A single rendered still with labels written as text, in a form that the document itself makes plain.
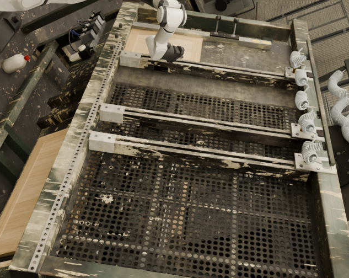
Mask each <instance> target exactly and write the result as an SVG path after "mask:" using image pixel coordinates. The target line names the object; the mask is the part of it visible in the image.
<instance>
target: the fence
mask: <svg viewBox="0 0 349 278"><path fill-rule="evenodd" d="M132 28H135V29H143V30H150V31H159V28H160V25H154V24H146V23H139V22H133V23H132ZM174 34H178V35H185V36H193V37H197V38H203V41H211V42H218V43H223V44H231V45H238V46H246V47H253V48H258V49H265V50H270V48H271V41H268V42H270V44H264V43H262V41H266V40H260V42H252V40H258V39H251V38H243V37H239V40H233V39H226V38H218V37H214V36H210V33H208V32H204V31H196V30H189V29H181V28H177V29H176V30H175V32H174Z"/></svg>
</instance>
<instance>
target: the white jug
mask: <svg viewBox="0 0 349 278"><path fill-rule="evenodd" d="M28 60H30V58H29V56H28V55H26V56H23V55H14V56H12V57H10V58H8V59H5V60H3V61H2V68H3V70H4V71H5V72H6V73H12V72H14V71H16V70H19V69H21V68H23V67H24V66H25V65H26V61H28Z"/></svg>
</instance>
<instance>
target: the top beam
mask: <svg viewBox="0 0 349 278"><path fill-rule="evenodd" d="M291 27H292V28H291V33H290V39H291V47H292V52H293V51H297V52H298V51H299V50H300V49H301V48H303V49H302V50H301V51H300V52H299V53H300V55H301V56H302V55H304V57H306V54H308V49H307V43H306V40H307V39H310V37H309V31H308V26H307V22H306V21H303V20H296V19H293V20H292V24H291ZM302 64H303V65H305V66H306V68H305V69H304V70H309V71H311V70H312V69H311V66H310V60H307V58H306V59H305V60H304V61H303V62H302ZM307 85H309V88H308V86H307ZM307 85H304V86H298V85H297V89H298V91H305V90H306V89H307V88H308V90H307V91H306V94H307V97H308V98H307V100H308V102H309V105H308V106H309V107H311V108H313V112H314V113H315V114H316V112H317V111H319V107H318V101H317V98H316V92H315V87H314V81H307ZM311 111H312V109H310V108H306V109H305V110H301V111H300V112H301V116H302V115H303V114H305V113H306V114H307V113H309V112H311ZM314 126H315V127H322V124H321V119H318V118H317V116H316V118H314ZM316 153H317V155H318V157H325V158H328V156H327V151H324V150H323V148H321V149H320V151H316ZM321 162H322V163H323V165H322V166H323V168H325V169H331V166H329V162H323V161H321ZM335 169H336V165H335ZM309 175H310V182H311V187H312V194H313V202H314V210H315V218H316V225H317V230H318V237H319V245H320V252H321V260H322V265H323V272H324V278H349V230H348V224H347V219H346V214H345V208H344V205H343V200H342V195H341V189H340V184H339V179H338V175H337V170H336V174H329V173H322V172H315V171H310V174H309Z"/></svg>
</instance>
